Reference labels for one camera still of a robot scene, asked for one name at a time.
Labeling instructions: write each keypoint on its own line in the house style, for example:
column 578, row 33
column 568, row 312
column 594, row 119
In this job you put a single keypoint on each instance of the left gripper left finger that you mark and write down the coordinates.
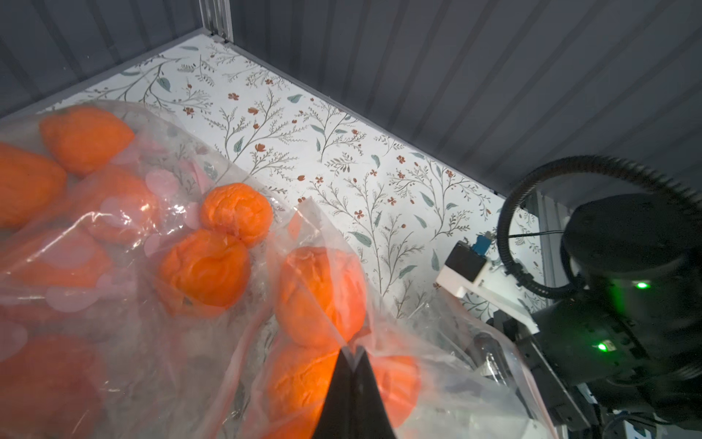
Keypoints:
column 336, row 418

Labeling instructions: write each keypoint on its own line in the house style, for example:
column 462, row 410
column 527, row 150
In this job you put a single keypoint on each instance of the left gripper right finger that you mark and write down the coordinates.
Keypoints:
column 371, row 419

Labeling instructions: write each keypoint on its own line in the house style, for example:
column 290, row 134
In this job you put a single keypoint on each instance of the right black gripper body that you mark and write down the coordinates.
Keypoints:
column 573, row 347

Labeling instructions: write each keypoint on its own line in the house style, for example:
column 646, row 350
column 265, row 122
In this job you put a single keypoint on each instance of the clear zip-top bag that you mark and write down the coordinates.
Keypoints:
column 88, row 348
column 474, row 382

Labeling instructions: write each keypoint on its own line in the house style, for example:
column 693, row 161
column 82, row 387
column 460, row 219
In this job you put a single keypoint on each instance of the orange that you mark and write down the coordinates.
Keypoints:
column 239, row 210
column 321, row 297
column 300, row 378

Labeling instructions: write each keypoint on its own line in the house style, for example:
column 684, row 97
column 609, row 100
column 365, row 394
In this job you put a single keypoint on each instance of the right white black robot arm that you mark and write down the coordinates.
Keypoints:
column 621, row 340

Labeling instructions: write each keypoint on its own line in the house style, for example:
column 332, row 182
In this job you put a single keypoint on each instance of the orange bag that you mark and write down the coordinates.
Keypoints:
column 204, row 275
column 84, row 138

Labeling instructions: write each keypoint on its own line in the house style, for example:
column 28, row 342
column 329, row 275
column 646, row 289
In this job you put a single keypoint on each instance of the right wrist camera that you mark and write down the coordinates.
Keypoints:
column 466, row 271

